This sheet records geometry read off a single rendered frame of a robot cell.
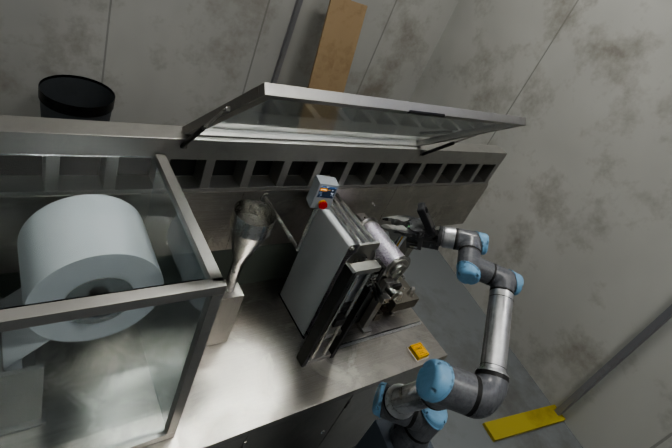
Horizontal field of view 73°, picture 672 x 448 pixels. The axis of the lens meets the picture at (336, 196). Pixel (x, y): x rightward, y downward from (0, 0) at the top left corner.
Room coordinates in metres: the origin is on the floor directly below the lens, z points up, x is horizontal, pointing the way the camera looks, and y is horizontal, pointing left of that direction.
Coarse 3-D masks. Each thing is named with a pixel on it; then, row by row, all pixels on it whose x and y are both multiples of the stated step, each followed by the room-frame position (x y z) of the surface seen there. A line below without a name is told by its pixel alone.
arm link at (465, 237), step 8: (456, 232) 1.36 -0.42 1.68; (464, 232) 1.37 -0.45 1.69; (472, 232) 1.37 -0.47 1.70; (480, 232) 1.39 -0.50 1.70; (456, 240) 1.34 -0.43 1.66; (464, 240) 1.34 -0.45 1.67; (472, 240) 1.34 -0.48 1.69; (480, 240) 1.35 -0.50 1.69; (488, 240) 1.36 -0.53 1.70; (456, 248) 1.34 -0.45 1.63; (480, 248) 1.33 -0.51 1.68
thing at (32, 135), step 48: (0, 144) 0.88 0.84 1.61; (48, 144) 0.96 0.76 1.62; (96, 144) 1.04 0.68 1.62; (144, 144) 1.13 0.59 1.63; (192, 144) 1.23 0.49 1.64; (240, 144) 1.35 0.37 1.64; (288, 144) 1.48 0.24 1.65; (336, 144) 1.65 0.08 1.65; (432, 144) 2.11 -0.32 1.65; (480, 144) 2.43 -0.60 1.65
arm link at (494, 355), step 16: (496, 272) 1.26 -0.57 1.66; (512, 272) 1.29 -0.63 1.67; (496, 288) 1.23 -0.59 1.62; (512, 288) 1.24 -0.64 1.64; (496, 304) 1.18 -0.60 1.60; (512, 304) 1.20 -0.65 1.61; (496, 320) 1.13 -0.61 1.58; (496, 336) 1.09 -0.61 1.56; (496, 352) 1.04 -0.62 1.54; (480, 368) 1.00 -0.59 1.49; (496, 368) 1.00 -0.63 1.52; (496, 384) 0.95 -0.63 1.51; (496, 400) 0.92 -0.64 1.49; (480, 416) 0.88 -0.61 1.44
